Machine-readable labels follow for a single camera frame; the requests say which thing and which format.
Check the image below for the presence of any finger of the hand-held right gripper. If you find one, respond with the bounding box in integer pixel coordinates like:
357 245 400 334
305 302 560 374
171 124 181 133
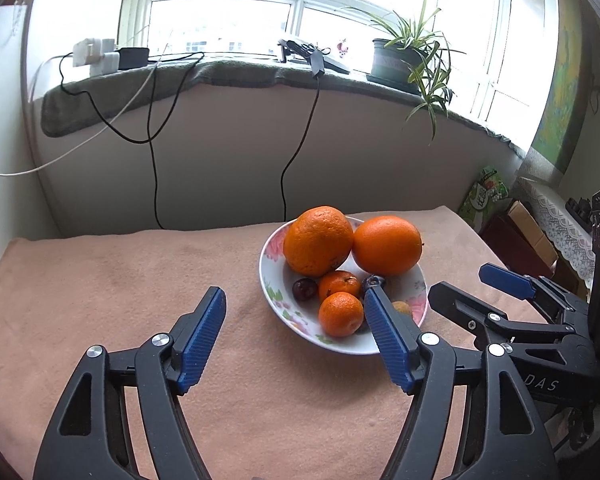
427 282 577 352
478 262 589 327

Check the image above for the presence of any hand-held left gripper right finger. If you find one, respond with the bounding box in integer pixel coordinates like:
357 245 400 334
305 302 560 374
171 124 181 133
363 286 561 480

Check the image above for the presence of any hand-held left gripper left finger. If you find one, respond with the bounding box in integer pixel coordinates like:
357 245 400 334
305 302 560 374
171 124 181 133
32 286 227 480

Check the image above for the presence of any medium mandarin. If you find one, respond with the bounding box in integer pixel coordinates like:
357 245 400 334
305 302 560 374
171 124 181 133
318 270 362 303
318 291 365 338

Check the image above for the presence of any white floral plate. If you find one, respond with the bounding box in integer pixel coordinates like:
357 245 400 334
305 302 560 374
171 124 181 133
259 215 428 356

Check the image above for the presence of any large oval orange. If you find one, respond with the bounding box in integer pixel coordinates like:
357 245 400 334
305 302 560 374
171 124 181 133
352 215 424 277

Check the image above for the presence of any large round orange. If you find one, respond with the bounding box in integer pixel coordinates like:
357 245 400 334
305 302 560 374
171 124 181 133
283 206 355 278

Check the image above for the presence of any cardboard box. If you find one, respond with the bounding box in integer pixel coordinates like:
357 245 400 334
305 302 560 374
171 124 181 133
480 200 563 281

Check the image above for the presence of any white lace cloth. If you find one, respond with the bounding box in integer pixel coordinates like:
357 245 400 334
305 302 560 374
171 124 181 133
517 176 596 293

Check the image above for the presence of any green printed bag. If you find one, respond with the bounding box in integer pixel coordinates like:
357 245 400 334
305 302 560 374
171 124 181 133
459 165 511 233

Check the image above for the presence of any pink blanket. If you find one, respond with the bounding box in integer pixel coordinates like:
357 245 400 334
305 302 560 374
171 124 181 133
0 205 556 480

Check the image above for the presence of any potted spider plant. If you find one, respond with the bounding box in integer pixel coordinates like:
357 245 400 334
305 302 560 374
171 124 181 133
345 0 466 146

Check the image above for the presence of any grey windowsill cloth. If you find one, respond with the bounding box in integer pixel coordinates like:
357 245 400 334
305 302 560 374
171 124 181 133
41 57 528 158

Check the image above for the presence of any grey flat device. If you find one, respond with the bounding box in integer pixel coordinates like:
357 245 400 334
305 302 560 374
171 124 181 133
277 37 352 75

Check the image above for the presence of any black power adapter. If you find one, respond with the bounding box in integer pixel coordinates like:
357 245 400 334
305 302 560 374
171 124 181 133
117 46 151 71

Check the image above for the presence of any white cabinet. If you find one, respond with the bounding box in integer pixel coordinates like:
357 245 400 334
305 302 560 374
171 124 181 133
0 4 61 281

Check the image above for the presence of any white power adapter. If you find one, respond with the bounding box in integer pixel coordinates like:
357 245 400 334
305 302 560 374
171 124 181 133
72 36 121 77

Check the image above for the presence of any black looped cable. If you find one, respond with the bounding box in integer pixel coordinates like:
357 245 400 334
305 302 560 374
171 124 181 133
60 51 206 231

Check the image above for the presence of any green wall poster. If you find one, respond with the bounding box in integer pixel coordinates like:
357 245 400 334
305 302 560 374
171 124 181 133
530 0 600 173

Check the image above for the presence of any white cable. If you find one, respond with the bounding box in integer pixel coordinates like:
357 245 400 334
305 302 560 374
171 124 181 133
0 27 176 177

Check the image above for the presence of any black cable with inline box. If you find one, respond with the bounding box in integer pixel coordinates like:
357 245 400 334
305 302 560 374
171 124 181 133
280 47 331 223

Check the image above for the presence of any white beaded blind cord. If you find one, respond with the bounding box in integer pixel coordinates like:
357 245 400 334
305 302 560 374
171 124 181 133
10 0 32 37

